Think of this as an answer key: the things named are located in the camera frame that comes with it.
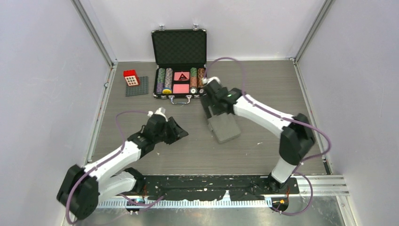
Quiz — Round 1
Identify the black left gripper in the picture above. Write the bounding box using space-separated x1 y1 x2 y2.
154 117 188 145

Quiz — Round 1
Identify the grey plastic tool case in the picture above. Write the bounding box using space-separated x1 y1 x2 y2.
207 107 241 144

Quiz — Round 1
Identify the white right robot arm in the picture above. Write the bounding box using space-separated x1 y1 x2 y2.
200 77 315 193

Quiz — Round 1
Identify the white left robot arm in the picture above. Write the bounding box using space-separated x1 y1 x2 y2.
56 113 189 220

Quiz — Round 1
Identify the red card deck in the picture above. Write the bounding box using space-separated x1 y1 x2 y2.
172 84 190 94

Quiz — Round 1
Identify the brown black chip row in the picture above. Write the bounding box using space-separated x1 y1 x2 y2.
197 68 205 93

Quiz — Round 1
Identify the green red chip row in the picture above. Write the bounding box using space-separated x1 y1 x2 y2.
190 67 198 94

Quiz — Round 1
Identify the blue orange chip row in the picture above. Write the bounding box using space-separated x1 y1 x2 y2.
162 68 173 94

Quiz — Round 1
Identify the red triangle dealer button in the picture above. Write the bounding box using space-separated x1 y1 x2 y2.
173 71 190 81

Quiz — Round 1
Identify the dark grey brick baseplate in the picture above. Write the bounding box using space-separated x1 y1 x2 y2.
125 76 149 97

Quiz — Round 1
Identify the purple green chip row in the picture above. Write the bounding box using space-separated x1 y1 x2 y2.
156 68 166 94

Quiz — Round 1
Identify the black poker chip case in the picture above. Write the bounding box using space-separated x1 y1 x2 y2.
151 25 207 105

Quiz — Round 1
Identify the red toy brick door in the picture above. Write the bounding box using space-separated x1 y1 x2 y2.
123 70 140 87

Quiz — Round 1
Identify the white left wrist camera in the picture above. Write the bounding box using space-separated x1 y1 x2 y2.
147 107 168 121

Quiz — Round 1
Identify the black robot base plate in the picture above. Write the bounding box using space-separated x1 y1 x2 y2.
124 175 299 201

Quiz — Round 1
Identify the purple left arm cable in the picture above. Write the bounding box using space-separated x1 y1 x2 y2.
64 110 166 225

